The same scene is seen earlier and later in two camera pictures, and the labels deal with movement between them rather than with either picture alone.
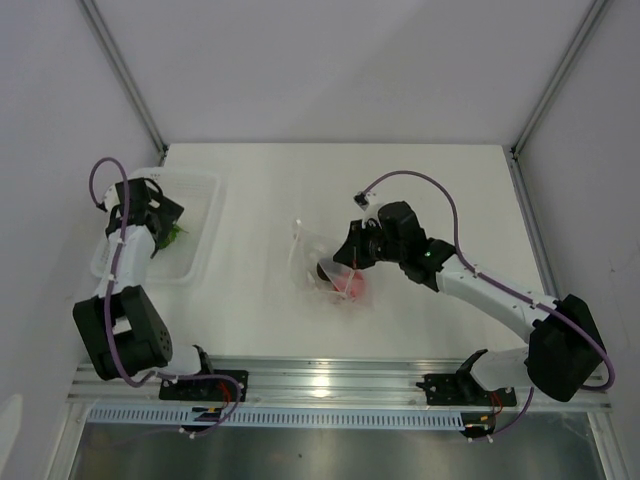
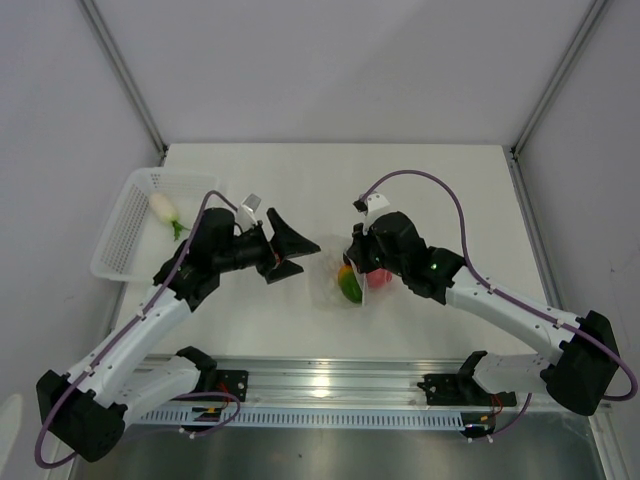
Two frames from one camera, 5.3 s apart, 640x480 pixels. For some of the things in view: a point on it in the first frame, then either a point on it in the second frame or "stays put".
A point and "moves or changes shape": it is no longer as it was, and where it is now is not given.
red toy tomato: x=349 y=283 -> x=378 y=278
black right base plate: x=453 y=389 stays put
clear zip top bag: x=315 y=271 moves or changes shape
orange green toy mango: x=175 y=229 -> x=349 y=283
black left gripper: x=167 y=211 -> x=284 y=244
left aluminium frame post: x=99 y=31 stays put
